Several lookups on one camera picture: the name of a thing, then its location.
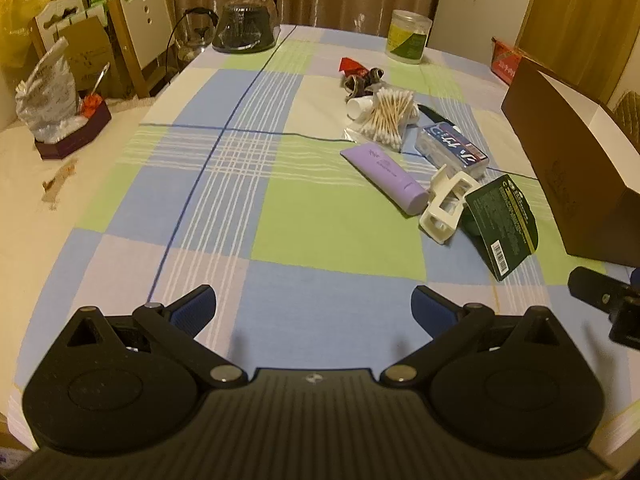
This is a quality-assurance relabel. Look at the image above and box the white hair claw clip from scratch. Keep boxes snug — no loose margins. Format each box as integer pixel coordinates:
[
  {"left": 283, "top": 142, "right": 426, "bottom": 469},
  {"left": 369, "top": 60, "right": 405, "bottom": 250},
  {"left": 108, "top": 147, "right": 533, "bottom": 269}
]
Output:
[{"left": 419, "top": 164, "right": 481, "bottom": 246}]

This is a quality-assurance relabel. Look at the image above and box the clear jar green label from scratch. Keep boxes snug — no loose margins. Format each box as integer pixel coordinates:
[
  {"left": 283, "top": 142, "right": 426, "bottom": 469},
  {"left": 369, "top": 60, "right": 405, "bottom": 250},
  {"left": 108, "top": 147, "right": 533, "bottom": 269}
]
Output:
[{"left": 385, "top": 9, "right": 433, "bottom": 65}]

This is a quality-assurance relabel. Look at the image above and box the brown paper scrap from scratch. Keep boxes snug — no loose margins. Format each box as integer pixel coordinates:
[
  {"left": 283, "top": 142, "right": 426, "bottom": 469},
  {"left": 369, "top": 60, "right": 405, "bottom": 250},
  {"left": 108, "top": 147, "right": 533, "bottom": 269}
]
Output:
[{"left": 42, "top": 157, "right": 78, "bottom": 203}]

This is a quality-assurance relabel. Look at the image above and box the white wooden chair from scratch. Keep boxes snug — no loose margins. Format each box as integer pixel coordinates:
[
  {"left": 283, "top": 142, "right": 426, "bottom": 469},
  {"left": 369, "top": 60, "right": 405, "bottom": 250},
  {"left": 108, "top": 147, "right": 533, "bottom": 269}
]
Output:
[
  {"left": 31, "top": 0, "right": 108, "bottom": 68},
  {"left": 105, "top": 0, "right": 176, "bottom": 98}
]

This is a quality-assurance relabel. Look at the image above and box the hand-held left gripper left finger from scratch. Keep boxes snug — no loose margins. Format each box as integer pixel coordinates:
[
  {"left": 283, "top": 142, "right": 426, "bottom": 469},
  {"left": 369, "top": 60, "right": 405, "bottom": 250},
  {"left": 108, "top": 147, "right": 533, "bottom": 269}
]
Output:
[{"left": 65, "top": 284, "right": 248, "bottom": 388}]

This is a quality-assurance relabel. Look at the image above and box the white blue toothpaste tube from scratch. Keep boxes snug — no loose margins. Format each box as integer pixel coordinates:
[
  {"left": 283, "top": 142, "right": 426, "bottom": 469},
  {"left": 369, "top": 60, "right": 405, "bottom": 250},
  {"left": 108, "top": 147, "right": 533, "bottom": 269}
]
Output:
[{"left": 346, "top": 96, "right": 376, "bottom": 121}]

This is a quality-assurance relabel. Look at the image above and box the quilted chair cover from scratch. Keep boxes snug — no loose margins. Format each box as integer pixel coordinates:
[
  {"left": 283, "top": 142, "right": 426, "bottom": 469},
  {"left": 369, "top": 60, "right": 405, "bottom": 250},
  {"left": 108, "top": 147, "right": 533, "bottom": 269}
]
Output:
[{"left": 611, "top": 90, "right": 640, "bottom": 133}]

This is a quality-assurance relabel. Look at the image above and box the dark green small tube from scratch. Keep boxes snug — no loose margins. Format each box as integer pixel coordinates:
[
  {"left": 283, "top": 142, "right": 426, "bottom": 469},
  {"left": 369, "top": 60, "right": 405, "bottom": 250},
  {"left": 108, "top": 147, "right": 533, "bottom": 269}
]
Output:
[{"left": 416, "top": 103, "right": 463, "bottom": 128}]

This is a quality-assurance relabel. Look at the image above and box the purple cream tube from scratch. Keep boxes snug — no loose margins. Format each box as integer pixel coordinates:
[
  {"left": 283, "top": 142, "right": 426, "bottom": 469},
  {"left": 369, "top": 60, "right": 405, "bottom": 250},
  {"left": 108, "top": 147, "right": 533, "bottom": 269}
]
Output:
[{"left": 340, "top": 142, "right": 430, "bottom": 217}]

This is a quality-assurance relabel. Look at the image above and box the maroon open box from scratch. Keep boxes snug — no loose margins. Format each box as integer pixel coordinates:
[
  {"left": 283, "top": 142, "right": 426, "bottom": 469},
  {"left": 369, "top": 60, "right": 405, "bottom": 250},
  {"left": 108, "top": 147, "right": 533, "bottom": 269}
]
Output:
[{"left": 34, "top": 100, "right": 112, "bottom": 161}]

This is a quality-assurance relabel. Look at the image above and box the yellow plastic bag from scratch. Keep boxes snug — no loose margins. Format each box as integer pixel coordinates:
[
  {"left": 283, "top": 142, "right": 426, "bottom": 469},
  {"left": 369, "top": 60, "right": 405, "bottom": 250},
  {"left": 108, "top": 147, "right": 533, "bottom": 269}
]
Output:
[{"left": 0, "top": 0, "right": 63, "bottom": 66}]

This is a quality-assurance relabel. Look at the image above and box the brown cardboard carton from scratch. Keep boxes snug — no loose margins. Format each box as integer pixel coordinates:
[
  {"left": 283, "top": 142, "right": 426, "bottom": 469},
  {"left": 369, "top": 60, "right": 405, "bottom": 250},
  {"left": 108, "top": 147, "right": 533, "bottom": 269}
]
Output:
[{"left": 60, "top": 16, "right": 116, "bottom": 93}]

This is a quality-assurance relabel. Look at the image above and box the brown cardboard box white inside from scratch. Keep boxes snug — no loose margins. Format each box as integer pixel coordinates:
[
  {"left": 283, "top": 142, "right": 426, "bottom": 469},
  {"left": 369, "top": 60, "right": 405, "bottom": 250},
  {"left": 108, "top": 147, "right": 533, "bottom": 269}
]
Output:
[{"left": 501, "top": 56, "right": 640, "bottom": 267}]

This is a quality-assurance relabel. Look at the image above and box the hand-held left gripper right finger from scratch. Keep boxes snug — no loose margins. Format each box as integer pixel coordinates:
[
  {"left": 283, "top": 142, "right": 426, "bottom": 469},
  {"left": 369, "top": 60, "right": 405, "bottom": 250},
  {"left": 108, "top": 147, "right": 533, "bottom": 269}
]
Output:
[{"left": 380, "top": 285, "right": 563, "bottom": 388}]

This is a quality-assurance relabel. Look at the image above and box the wooden door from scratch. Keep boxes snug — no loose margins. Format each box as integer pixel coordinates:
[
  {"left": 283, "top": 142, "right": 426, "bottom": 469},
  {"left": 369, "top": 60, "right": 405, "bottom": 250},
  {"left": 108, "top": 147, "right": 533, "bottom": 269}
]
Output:
[{"left": 515, "top": 0, "right": 640, "bottom": 106}]

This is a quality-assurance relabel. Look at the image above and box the glass kettle black handle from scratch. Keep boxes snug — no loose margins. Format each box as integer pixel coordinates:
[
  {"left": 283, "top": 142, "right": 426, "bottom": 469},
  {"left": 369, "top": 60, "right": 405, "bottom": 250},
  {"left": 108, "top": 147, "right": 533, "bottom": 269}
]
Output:
[{"left": 167, "top": 7, "right": 218, "bottom": 61}]

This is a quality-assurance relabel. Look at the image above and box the red instant noodle bowl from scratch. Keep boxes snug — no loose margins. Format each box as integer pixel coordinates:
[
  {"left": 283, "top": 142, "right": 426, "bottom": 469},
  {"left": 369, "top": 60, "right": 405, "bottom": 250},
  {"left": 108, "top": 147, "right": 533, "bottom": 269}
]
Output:
[{"left": 490, "top": 36, "right": 533, "bottom": 86}]

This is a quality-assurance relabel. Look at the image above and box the black dome container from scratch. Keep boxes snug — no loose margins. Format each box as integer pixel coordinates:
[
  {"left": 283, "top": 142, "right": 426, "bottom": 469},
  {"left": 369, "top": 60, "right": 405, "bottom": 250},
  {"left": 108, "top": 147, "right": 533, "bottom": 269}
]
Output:
[{"left": 211, "top": 0, "right": 281, "bottom": 55}]

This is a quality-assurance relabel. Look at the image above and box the green balm card package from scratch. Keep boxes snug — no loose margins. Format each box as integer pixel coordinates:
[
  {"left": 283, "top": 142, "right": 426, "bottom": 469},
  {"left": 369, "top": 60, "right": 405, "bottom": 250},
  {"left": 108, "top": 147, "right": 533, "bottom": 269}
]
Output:
[{"left": 462, "top": 175, "right": 541, "bottom": 281}]

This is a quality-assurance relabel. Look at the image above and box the blue plastic pack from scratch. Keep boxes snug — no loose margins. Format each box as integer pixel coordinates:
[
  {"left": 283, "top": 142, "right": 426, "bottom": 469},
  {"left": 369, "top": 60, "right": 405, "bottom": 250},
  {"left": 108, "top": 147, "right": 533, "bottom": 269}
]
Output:
[{"left": 414, "top": 122, "right": 491, "bottom": 181}]

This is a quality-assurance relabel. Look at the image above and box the silver plastic bag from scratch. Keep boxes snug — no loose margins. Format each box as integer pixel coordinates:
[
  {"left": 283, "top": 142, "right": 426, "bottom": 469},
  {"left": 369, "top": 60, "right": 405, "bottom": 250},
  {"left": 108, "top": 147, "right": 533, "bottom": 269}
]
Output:
[{"left": 15, "top": 37, "right": 86, "bottom": 143}]

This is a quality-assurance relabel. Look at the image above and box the bag of cotton swabs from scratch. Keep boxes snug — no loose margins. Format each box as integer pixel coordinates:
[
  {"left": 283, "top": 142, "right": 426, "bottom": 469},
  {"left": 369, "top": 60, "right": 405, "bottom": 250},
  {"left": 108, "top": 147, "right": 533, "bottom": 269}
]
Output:
[{"left": 344, "top": 87, "right": 418, "bottom": 153}]

